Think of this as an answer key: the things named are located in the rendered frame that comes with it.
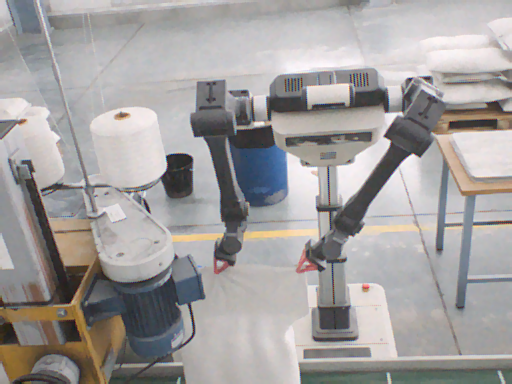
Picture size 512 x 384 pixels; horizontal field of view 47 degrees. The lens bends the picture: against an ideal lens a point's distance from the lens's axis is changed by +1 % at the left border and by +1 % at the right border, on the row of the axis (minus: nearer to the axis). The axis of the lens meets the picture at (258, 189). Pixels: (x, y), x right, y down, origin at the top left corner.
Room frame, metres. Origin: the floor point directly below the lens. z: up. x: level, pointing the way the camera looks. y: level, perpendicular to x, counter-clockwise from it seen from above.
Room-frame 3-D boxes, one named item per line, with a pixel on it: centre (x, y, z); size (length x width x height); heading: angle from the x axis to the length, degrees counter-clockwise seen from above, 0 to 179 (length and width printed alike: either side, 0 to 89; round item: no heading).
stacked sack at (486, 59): (4.60, -1.81, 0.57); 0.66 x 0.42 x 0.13; 76
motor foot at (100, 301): (1.16, 0.40, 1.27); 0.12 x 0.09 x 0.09; 174
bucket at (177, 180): (3.96, 0.61, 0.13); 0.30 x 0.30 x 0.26
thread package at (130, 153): (1.34, 0.31, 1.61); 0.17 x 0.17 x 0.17
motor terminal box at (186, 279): (1.22, 0.22, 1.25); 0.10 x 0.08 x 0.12; 19
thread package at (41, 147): (1.36, 0.57, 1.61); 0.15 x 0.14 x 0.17; 84
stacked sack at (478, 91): (4.56, -1.82, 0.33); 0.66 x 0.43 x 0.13; 84
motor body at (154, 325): (1.19, 0.31, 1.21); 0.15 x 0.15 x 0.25
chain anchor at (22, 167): (1.14, 0.49, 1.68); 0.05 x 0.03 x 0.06; 174
